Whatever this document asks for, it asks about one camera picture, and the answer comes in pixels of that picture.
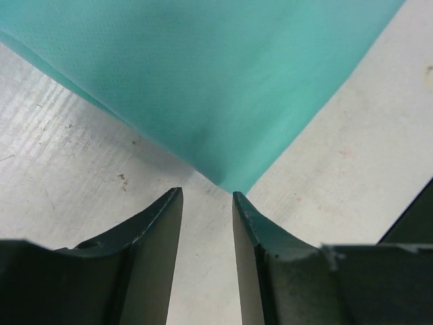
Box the teal t shirt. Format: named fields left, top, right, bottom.
left=1, top=1, right=402, bottom=193

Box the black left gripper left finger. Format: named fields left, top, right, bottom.
left=1, top=188, right=183, bottom=324

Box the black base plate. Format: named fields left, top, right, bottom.
left=379, top=179, right=433, bottom=244

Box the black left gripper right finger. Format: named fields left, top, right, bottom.
left=233, top=192, right=432, bottom=324

